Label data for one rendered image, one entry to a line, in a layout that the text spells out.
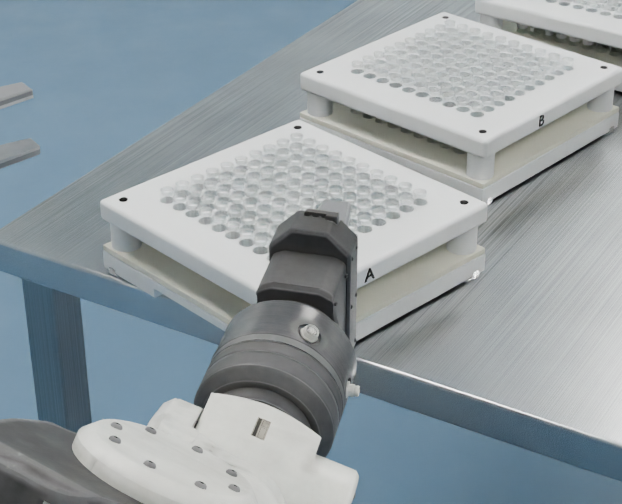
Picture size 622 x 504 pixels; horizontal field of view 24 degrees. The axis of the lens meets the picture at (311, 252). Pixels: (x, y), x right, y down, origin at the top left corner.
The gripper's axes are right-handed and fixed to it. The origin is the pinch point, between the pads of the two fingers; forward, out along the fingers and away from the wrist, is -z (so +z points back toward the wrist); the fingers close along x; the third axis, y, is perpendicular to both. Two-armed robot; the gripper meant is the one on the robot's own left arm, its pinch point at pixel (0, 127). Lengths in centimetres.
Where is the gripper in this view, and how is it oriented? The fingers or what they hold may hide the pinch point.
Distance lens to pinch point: 129.2
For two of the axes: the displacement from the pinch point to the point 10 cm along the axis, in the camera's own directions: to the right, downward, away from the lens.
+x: 0.2, 8.6, 5.0
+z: -8.2, 3.1, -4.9
